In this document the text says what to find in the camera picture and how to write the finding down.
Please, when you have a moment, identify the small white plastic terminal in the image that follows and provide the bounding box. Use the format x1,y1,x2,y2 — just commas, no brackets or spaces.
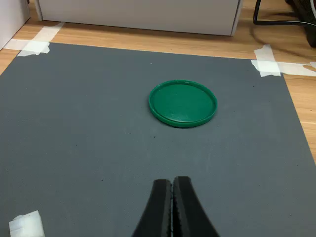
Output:
8,210,45,237

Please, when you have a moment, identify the round green lid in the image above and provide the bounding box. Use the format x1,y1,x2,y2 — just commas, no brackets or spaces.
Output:
148,79,218,128

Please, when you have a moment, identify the dark grey mat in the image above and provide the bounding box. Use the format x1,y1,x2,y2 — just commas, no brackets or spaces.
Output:
0,42,316,237

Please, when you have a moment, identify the white tape strip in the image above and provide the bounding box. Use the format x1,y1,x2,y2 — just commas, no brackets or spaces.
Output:
31,22,66,43
3,39,51,57
250,59,316,78
253,44,276,62

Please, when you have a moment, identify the white cardboard box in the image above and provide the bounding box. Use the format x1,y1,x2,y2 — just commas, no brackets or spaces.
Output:
34,0,242,37

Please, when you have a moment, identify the black device housing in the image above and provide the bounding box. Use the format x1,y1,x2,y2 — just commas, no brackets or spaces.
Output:
284,0,316,48

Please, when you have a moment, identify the white partition panel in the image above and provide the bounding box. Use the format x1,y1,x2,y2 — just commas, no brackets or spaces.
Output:
0,0,32,51

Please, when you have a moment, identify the black cable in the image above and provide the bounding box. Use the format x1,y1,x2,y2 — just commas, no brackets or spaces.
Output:
252,0,316,28

